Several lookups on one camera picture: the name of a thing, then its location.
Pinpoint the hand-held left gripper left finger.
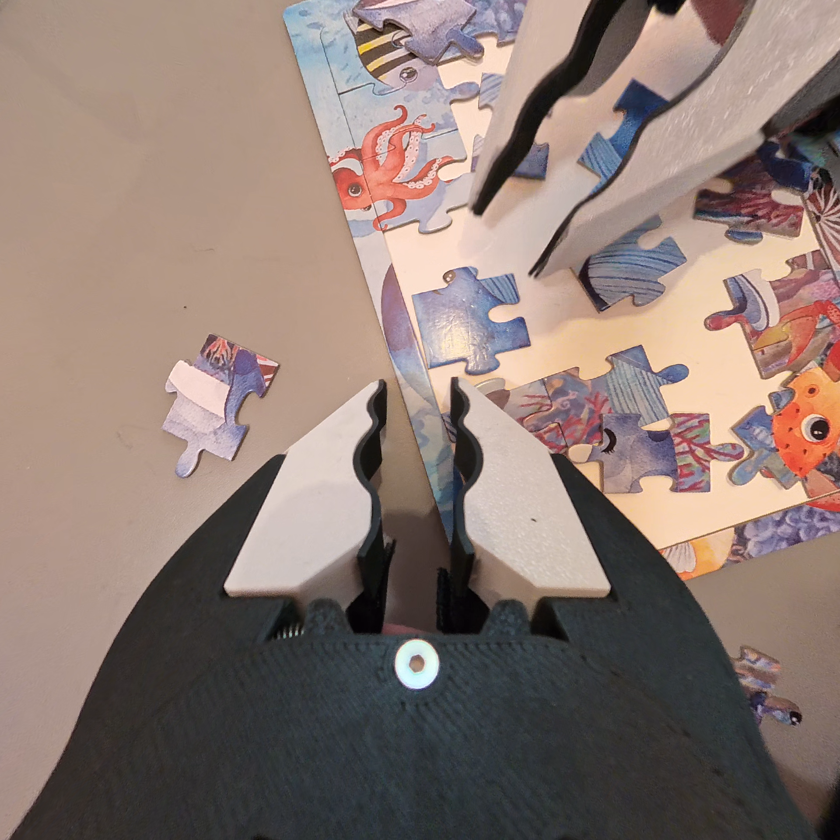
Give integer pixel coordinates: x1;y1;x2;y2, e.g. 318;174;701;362
223;378;391;634

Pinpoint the group of assembled puzzle pieces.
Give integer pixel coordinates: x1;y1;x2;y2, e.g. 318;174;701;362
325;0;840;513

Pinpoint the purple seahorse loose piece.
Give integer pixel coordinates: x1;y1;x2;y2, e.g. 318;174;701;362
731;646;803;726

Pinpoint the whale eyelash puzzle piece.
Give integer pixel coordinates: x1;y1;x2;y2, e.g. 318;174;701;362
570;413;680;494

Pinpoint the ocean print puzzle board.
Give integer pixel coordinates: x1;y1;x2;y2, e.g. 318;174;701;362
283;0;840;583

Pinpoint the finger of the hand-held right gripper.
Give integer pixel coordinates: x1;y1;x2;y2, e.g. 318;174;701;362
471;0;597;217
528;0;840;280

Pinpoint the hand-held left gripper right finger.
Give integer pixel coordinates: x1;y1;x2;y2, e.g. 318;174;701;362
436;377;613;634

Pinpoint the blue whale eye puzzle piece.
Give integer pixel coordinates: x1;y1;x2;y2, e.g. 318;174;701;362
412;266;530;373

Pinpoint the orange pufferfish puzzle piece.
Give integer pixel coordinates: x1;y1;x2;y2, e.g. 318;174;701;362
731;366;840;490

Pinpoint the person's right hand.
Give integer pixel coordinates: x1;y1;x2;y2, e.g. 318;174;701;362
682;0;750;46

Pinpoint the grey blue red-striped puzzle piece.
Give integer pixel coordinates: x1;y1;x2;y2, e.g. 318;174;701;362
163;333;280;479

